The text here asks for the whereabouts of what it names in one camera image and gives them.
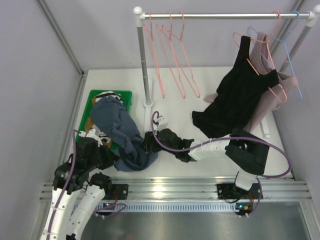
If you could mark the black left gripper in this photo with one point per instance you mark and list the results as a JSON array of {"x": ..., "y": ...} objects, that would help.
[{"x": 106, "y": 155}]

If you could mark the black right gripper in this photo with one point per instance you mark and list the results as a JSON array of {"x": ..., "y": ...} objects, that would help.
[{"x": 146, "y": 145}]

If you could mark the blue tank top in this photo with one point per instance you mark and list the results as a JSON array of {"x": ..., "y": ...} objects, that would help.
[{"x": 136, "y": 161}]

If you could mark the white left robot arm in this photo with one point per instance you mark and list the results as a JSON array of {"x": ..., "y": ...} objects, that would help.
[{"x": 76, "y": 195}]

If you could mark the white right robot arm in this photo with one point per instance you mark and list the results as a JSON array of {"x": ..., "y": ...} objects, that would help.
[{"x": 249, "y": 153}]

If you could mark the black tank top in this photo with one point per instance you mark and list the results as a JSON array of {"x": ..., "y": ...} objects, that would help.
[{"x": 238, "y": 95}]

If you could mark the mauve pink tank top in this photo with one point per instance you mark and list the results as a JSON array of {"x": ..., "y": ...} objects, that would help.
[{"x": 271, "y": 99}]

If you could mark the blue hanger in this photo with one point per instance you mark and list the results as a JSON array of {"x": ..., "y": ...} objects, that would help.
[{"x": 288, "y": 60}]

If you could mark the brown garment in bin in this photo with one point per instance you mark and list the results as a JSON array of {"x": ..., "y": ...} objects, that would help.
[{"x": 90, "y": 122}]

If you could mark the green plastic bin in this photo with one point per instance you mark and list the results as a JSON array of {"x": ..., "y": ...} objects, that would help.
[{"x": 87, "y": 112}]

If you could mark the striped black white shirt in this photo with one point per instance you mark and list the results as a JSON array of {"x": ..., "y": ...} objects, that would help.
[{"x": 107, "y": 94}]

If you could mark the silver clothes rack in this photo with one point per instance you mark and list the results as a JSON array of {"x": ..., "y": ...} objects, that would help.
[{"x": 206, "y": 34}]

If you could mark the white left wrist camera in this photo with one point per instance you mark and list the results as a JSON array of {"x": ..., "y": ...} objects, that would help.
[{"x": 93, "y": 133}]

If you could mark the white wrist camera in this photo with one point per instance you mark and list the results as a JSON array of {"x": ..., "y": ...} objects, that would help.
[
  {"x": 93, "y": 133},
  {"x": 160, "y": 123}
]

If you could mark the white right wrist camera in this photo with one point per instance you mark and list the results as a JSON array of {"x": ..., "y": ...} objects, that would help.
[{"x": 160, "y": 123}]

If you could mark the perforated white cable duct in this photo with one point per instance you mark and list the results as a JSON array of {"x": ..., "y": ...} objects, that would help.
[{"x": 173, "y": 207}]

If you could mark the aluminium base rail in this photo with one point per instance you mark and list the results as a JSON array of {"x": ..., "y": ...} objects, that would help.
[{"x": 205, "y": 189}]

